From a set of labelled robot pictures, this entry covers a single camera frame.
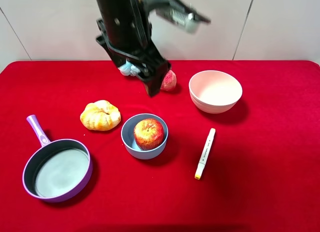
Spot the blue bowl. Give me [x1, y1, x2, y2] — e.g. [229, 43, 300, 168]
[120, 113, 169, 160]

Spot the orange croissant bread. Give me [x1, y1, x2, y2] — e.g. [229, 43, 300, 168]
[80, 100, 121, 131]

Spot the purple frying pan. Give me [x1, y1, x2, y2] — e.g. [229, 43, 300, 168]
[22, 114, 93, 203]

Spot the light blue bath loofah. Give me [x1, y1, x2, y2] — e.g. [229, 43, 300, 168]
[118, 61, 141, 77]

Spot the white yellow marker pen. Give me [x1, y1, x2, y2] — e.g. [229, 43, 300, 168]
[194, 128, 216, 180]

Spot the red velvet tablecloth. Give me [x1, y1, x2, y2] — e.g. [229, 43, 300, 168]
[0, 61, 320, 232]

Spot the red yellow apple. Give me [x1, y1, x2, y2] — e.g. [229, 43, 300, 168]
[133, 118, 165, 151]

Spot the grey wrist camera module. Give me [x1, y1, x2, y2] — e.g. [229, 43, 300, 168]
[141, 0, 211, 34]

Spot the pink bowl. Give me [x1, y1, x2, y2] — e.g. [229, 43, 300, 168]
[188, 70, 243, 114]

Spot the red peach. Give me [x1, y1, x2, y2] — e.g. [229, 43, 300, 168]
[160, 70, 177, 92]

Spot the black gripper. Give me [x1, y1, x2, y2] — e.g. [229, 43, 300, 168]
[96, 0, 171, 97]

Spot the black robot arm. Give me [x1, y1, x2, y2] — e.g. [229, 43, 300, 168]
[96, 0, 171, 97]

